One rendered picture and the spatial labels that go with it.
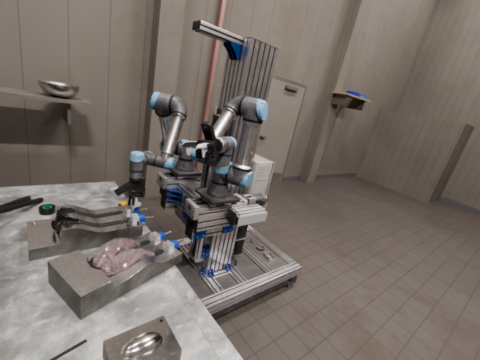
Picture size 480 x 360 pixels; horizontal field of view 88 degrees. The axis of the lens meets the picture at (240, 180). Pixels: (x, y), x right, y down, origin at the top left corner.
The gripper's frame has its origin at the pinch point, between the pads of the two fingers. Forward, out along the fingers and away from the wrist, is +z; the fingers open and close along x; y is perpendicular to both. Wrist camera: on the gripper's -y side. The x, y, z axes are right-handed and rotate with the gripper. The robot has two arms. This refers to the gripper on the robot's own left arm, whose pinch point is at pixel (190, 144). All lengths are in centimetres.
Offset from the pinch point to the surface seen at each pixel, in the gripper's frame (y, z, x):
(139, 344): 62, 35, -8
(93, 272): 52, 28, 25
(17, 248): 56, 31, 75
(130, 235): 57, -7, 45
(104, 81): -38, -137, 232
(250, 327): 148, -70, -10
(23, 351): 63, 54, 22
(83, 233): 49, 13, 53
